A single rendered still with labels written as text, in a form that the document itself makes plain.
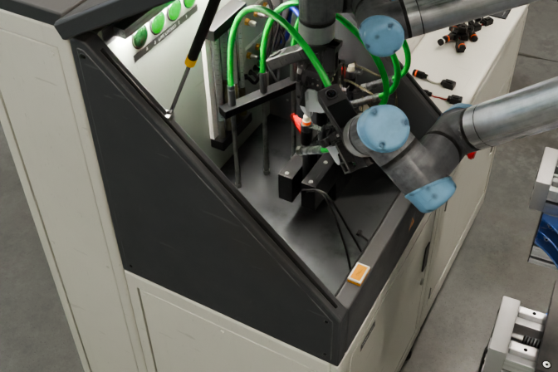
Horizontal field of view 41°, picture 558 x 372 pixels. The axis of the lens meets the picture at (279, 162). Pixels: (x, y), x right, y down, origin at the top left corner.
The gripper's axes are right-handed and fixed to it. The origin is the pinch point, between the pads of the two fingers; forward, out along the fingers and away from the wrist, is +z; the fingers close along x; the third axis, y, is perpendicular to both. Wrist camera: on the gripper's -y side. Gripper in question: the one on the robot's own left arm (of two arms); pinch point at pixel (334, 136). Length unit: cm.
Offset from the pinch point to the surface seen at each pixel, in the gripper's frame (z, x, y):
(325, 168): 29.0, 1.5, 6.3
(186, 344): 46, -48, 30
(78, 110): 6, -43, -28
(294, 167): 30.7, -4.8, 2.4
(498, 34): 61, 73, -4
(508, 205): 144, 86, 59
